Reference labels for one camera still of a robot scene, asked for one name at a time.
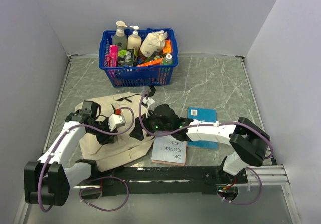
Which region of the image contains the green black box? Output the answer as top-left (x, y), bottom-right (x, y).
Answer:
top-left (117, 49), bottom-right (138, 67)

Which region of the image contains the pink box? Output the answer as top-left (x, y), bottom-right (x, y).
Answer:
top-left (105, 45), bottom-right (118, 67)

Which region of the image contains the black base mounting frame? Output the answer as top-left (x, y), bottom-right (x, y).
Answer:
top-left (77, 166), bottom-right (248, 197)

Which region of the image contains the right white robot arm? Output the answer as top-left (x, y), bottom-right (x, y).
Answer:
top-left (130, 104), bottom-right (272, 183)

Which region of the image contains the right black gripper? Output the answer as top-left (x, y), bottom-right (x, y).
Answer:
top-left (129, 107), bottom-right (173, 141)

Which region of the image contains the orange snack packet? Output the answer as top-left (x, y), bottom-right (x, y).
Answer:
top-left (163, 40), bottom-right (172, 54)

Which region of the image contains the beige canvas backpack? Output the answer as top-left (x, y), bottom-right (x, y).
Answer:
top-left (79, 92), bottom-right (154, 172)

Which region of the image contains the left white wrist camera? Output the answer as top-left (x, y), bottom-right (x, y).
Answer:
top-left (108, 109), bottom-right (126, 132)

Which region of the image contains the blue paperback book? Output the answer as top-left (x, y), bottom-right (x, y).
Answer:
top-left (187, 107), bottom-right (218, 149)

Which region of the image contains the beige drawstring cloth pouch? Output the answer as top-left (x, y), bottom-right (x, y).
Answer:
top-left (139, 30), bottom-right (168, 58)

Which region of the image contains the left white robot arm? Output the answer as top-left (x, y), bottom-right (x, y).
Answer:
top-left (24, 101), bottom-right (122, 207)

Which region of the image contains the cream pump lotion bottle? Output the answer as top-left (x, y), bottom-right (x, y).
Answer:
top-left (127, 25), bottom-right (142, 52)

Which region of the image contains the orange long packet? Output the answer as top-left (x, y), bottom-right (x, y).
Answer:
top-left (137, 58), bottom-right (163, 67)

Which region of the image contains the white flower cover book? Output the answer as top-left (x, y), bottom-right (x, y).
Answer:
top-left (151, 135), bottom-right (187, 166)

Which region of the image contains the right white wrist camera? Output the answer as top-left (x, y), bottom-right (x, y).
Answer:
top-left (142, 97), bottom-right (155, 116)

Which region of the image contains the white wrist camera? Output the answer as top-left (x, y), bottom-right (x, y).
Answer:
top-left (142, 97), bottom-right (155, 116)
top-left (108, 109), bottom-right (126, 132)

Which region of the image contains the blue plastic shopping basket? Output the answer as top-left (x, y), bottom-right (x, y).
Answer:
top-left (99, 28), bottom-right (179, 88)

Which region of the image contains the green pump bottle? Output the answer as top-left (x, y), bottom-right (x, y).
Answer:
top-left (112, 21), bottom-right (127, 51)

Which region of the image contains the small green red-capped bottle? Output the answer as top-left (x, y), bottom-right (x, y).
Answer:
top-left (162, 54), bottom-right (173, 65)

